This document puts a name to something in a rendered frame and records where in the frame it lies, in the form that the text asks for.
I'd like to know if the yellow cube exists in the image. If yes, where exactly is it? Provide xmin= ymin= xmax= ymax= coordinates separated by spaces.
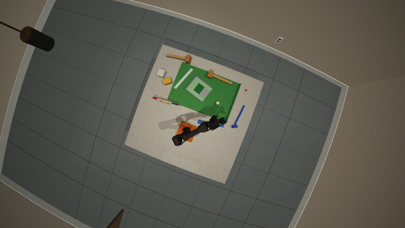
xmin=163 ymin=77 xmax=172 ymax=85

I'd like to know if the brown wooden mallet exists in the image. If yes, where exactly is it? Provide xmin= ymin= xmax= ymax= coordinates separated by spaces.
xmin=166 ymin=54 xmax=192 ymax=64
xmin=207 ymin=70 xmax=232 ymax=85

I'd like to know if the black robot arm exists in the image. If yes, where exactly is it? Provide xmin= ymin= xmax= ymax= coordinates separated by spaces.
xmin=172 ymin=115 xmax=220 ymax=146

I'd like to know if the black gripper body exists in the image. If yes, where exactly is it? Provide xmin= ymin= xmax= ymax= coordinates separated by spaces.
xmin=211 ymin=117 xmax=226 ymax=130

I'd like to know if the green putting mat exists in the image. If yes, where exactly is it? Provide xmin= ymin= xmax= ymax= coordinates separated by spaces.
xmin=167 ymin=62 xmax=239 ymax=121

